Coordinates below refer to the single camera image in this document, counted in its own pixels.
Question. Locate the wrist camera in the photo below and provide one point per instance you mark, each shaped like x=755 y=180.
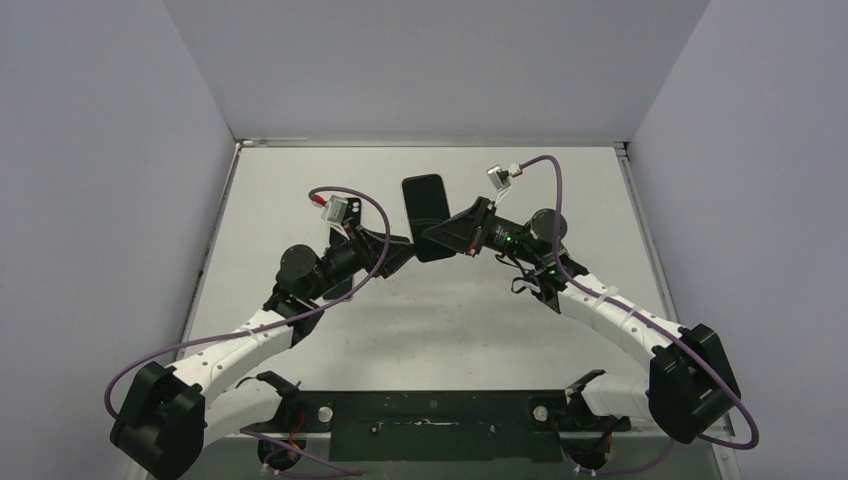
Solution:
x=501 y=179
x=334 y=212

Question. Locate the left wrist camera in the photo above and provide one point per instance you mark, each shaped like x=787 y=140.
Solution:
x=334 y=212

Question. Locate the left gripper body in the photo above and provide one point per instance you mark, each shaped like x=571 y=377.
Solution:
x=353 y=255

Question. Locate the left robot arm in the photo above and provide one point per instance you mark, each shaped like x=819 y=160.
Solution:
x=172 y=413

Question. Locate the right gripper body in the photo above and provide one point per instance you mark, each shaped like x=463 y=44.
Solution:
x=477 y=225

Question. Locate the phone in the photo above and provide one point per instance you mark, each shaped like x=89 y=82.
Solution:
x=426 y=205

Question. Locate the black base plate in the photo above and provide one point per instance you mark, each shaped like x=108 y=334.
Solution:
x=445 y=425

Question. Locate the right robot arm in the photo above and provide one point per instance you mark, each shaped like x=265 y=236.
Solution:
x=686 y=384

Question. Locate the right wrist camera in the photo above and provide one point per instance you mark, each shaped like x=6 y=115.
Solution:
x=501 y=179

